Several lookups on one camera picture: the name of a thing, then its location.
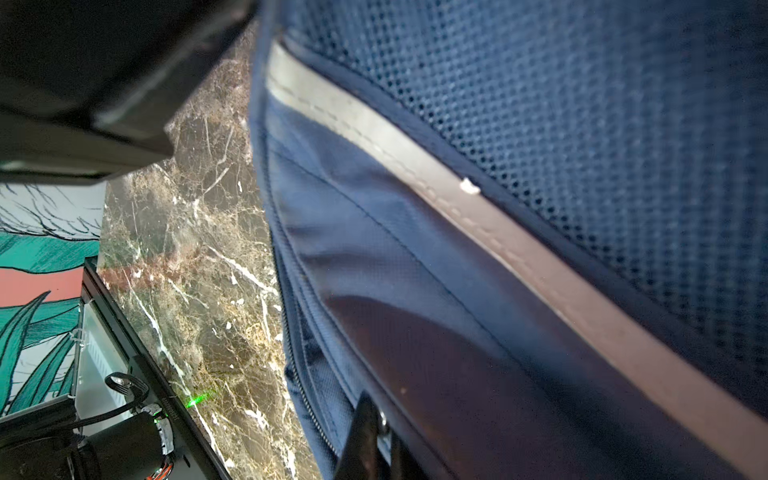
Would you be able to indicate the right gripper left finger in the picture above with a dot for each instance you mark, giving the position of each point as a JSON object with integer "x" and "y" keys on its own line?
{"x": 359, "y": 458}

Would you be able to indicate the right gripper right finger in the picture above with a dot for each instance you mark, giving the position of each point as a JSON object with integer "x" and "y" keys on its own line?
{"x": 403, "y": 466}

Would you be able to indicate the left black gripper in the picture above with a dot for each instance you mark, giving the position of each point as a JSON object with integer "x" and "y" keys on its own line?
{"x": 88, "y": 87}

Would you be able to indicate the navy blue student backpack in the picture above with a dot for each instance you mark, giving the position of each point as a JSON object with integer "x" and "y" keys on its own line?
{"x": 533, "y": 232}

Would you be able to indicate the black front mounting rail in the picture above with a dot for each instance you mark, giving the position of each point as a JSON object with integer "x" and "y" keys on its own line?
{"x": 194, "y": 458}

